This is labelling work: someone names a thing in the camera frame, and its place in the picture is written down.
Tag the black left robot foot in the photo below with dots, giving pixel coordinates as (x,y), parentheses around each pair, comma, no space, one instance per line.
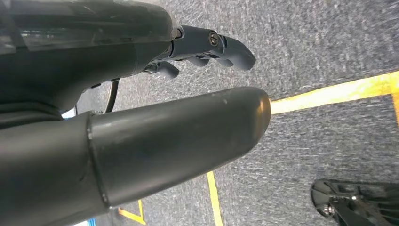
(358,206)

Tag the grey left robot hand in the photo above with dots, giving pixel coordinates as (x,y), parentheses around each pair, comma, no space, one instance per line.
(93,62)

